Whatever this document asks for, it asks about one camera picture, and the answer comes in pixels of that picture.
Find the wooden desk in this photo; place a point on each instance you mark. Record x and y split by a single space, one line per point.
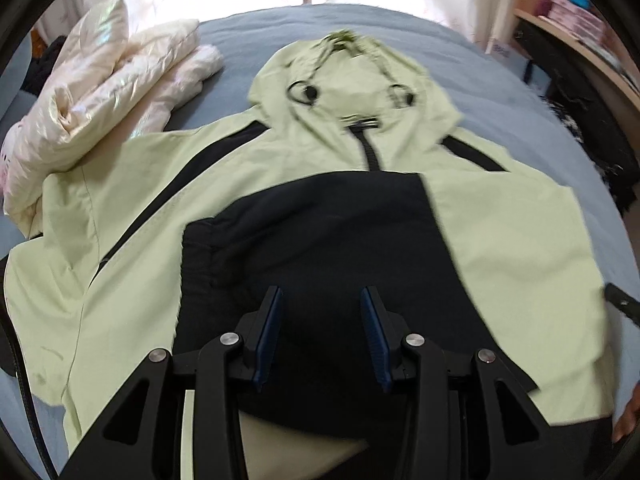
590 55

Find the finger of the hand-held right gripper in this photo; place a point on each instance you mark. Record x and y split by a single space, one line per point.
620 304

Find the white puffer jacket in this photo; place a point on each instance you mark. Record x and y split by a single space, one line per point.
100 100

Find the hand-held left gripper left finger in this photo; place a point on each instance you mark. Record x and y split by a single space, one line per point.
267 340

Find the person's right hand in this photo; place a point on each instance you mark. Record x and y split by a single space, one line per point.
627 425

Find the large blue-grey pillow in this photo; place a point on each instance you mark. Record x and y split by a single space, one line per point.
12 95

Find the black and white patterned cloth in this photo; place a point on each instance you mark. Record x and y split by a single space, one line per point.
600 160

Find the stack of pink boxes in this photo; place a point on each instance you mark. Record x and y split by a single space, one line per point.
575 17

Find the black bag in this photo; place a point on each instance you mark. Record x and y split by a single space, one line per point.
565 75

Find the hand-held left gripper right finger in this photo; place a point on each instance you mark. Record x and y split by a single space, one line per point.
374 340

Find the green and black hooded jacket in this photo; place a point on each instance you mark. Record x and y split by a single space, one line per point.
150 270

